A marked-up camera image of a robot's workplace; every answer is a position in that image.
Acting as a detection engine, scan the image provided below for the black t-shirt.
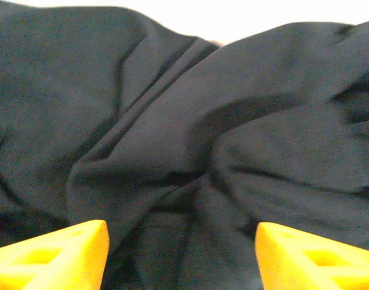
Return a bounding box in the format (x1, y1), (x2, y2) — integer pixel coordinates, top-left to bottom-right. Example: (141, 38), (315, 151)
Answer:
(0, 0), (369, 290)

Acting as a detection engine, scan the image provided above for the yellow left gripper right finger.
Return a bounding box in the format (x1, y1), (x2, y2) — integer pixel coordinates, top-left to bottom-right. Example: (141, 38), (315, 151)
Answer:
(254, 222), (369, 290)

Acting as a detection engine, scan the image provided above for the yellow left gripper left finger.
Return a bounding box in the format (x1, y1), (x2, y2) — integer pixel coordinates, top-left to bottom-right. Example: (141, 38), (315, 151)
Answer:
(0, 219), (110, 290)

